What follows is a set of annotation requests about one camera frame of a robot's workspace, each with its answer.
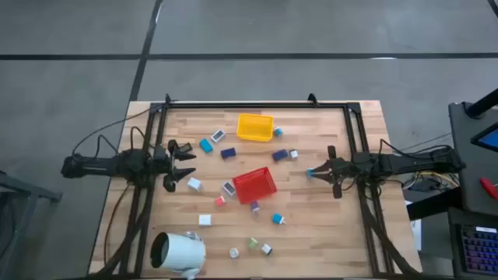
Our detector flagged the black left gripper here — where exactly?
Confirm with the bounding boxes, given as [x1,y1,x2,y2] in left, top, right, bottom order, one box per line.
[154,139,198,194]

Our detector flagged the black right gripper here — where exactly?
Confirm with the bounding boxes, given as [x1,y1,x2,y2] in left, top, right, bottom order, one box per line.
[311,145,355,200]

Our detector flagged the red plastic basket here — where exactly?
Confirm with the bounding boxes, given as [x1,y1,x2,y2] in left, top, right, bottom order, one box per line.
[231,166,279,205]

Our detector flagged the yellow plastic basket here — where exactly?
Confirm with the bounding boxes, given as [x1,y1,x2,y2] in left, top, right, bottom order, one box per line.
[236,113,275,142]

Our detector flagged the white cylindrical device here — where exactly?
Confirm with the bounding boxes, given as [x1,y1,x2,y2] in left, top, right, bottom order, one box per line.
[149,231,207,279]

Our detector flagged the white paper sheet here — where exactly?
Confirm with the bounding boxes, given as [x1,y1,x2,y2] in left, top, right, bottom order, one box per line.
[404,200,423,252]

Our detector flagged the black crossbar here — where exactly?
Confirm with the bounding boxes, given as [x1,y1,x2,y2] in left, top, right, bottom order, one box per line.
[405,187,462,222]

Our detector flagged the dark grey cart shelf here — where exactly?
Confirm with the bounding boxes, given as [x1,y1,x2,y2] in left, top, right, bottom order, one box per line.
[447,207,498,280]

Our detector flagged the dark grey side cart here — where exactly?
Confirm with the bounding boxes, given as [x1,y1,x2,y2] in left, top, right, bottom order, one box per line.
[447,101,498,217]

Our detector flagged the grey metal rack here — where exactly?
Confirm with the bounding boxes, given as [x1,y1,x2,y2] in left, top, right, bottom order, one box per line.
[0,170,64,280]

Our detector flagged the blue screen tablet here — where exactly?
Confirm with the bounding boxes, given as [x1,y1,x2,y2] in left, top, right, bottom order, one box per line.
[470,122,498,153]

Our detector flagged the black pole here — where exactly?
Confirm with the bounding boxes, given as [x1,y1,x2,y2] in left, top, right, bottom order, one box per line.
[465,87,498,119]

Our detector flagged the backlit keyboard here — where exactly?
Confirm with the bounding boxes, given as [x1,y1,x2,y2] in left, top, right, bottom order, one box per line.
[459,225,498,275]

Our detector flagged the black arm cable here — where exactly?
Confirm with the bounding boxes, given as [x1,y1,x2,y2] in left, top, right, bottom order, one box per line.
[71,107,153,156]

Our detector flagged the brown cable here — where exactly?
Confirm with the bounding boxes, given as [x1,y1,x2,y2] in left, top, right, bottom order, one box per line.
[102,181,132,268]

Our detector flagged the yellow cable bundle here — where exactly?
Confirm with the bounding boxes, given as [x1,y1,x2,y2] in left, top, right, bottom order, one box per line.
[418,170,461,189]

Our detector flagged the red handled tool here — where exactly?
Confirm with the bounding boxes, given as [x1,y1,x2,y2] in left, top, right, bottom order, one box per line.
[479,177,498,201]

